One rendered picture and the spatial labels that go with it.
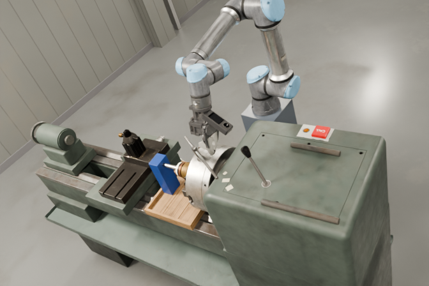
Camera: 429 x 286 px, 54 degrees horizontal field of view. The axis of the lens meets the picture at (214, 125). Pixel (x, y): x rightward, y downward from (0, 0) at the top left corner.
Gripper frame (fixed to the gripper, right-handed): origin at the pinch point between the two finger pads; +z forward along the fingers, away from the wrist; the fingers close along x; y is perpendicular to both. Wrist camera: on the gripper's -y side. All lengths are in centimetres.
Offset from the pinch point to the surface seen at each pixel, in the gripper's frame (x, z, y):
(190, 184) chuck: -0.2, 19.5, 15.7
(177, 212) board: -8, 47, 36
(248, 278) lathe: -4, 69, -5
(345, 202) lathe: -2, 10, -51
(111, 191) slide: -1, 40, 73
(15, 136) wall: -83, 96, 327
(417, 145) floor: -187, 90, -44
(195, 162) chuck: -6.1, 12.0, 16.1
